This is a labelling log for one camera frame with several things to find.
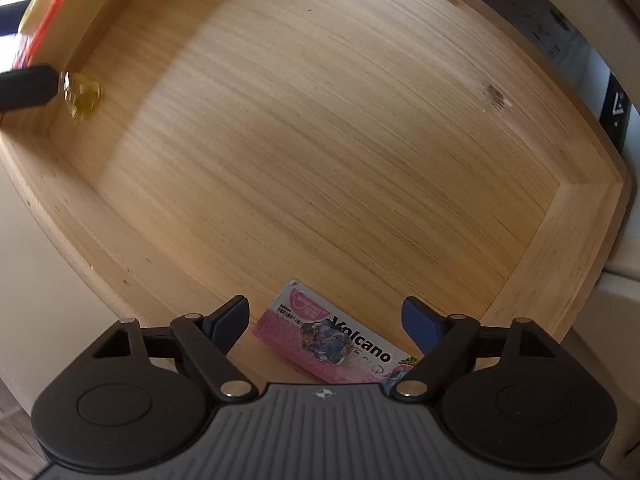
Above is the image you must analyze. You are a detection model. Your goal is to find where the wooden drawer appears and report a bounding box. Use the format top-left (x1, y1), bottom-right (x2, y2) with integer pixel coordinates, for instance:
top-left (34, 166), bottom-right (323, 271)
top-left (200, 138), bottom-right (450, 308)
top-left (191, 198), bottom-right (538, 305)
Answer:
top-left (0, 0), bottom-right (634, 387)

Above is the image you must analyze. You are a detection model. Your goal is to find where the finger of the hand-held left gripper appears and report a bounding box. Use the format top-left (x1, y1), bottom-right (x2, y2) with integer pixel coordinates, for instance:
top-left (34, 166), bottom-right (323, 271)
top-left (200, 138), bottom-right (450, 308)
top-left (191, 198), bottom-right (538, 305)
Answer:
top-left (0, 63), bottom-right (60, 114)
top-left (0, 2), bottom-right (32, 38)

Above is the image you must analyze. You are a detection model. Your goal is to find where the black printed label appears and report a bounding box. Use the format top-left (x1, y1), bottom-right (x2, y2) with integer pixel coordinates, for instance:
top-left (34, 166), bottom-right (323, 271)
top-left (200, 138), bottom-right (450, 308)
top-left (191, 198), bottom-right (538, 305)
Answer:
top-left (599, 72), bottom-right (634, 150)

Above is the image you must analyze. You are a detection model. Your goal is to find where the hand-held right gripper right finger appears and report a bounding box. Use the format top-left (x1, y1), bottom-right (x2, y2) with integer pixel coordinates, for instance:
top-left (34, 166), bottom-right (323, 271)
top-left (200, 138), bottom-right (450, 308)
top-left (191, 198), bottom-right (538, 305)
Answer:
top-left (387, 296), bottom-right (551, 401)

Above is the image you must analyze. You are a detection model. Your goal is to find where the pink printed box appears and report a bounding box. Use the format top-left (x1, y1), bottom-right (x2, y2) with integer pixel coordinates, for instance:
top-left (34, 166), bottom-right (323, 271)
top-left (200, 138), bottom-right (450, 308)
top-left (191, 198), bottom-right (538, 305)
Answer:
top-left (251, 277), bottom-right (427, 387)

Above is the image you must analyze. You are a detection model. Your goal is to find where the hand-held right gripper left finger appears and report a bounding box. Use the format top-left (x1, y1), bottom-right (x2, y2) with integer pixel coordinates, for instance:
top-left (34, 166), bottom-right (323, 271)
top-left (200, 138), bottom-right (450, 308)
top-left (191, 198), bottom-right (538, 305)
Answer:
top-left (92, 295), bottom-right (258, 400)

